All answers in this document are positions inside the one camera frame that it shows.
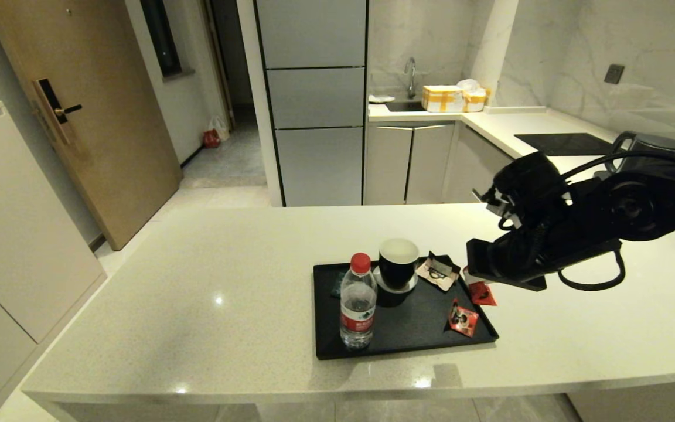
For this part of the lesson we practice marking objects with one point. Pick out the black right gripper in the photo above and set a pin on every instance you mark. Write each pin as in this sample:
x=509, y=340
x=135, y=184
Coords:
x=504, y=261

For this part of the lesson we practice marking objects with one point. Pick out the red sachet with black circle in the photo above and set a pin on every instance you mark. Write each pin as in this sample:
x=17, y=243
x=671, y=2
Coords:
x=483, y=294

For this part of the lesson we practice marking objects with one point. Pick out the pink tea sachet black logo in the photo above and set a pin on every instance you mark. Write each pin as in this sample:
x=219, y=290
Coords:
x=438, y=276

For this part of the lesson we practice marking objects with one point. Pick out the red sachet dark end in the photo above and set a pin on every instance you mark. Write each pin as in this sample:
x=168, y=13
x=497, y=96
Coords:
x=462, y=320

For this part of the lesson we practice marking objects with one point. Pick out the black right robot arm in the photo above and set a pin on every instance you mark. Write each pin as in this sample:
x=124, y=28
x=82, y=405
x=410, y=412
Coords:
x=654, y=205

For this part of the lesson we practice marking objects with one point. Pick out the clear water bottle red cap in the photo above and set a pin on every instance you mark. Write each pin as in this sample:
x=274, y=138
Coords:
x=358, y=309

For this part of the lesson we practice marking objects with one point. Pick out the black electric kettle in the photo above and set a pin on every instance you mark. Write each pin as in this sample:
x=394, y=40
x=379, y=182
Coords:
x=654, y=143

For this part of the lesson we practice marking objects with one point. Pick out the black mug white inside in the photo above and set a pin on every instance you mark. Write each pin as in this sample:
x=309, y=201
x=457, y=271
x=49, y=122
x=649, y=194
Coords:
x=397, y=273

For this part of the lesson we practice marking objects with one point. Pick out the round white coaster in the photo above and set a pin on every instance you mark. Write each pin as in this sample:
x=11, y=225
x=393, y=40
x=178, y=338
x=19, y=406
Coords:
x=377, y=280

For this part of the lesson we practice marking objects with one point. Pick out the black rectangular serving tray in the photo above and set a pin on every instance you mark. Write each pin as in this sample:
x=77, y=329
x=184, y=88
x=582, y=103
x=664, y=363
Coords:
x=396, y=343

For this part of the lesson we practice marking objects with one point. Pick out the grey kitchen base cabinet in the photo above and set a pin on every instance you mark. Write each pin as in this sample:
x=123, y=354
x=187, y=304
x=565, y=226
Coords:
x=408, y=164

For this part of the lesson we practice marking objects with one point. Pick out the black induction cooktop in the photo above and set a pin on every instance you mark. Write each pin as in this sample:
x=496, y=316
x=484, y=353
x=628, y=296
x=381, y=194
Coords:
x=569, y=143

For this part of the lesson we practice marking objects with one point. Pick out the small yellow taped box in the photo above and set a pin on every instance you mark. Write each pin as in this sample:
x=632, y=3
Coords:
x=477, y=102

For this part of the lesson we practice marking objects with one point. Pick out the white box with yellow tape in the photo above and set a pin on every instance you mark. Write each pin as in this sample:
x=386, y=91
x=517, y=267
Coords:
x=443, y=99

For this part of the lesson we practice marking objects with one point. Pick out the dark kitchen sink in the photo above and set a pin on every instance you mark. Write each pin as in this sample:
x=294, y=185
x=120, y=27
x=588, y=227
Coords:
x=405, y=106

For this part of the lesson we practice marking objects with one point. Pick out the crumpled white plastic bag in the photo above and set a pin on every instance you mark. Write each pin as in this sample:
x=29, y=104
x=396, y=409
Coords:
x=469, y=85

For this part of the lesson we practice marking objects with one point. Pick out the white cloth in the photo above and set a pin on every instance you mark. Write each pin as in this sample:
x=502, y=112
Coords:
x=381, y=98

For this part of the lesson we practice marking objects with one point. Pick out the chrome sink faucet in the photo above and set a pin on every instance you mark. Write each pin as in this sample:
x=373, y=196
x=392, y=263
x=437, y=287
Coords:
x=411, y=75

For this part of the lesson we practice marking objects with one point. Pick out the tall grey refrigerator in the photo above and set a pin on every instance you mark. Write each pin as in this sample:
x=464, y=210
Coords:
x=317, y=99

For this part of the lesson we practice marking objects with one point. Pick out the red bag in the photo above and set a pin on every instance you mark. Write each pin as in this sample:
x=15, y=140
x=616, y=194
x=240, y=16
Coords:
x=211, y=139

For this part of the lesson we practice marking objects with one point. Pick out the dark window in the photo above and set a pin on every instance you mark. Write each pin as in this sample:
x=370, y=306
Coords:
x=162, y=35

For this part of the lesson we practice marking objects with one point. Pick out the brown wooden door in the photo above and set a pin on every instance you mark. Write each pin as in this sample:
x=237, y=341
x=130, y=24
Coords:
x=97, y=117

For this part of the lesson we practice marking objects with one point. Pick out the white storage cabinet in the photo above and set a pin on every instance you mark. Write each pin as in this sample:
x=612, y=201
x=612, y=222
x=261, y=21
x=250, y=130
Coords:
x=15, y=234

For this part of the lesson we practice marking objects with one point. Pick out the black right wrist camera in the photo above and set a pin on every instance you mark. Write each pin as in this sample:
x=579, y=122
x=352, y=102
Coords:
x=528, y=184

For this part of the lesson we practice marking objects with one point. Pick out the dark wall socket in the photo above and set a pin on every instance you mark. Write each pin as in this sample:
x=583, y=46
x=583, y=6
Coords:
x=614, y=74

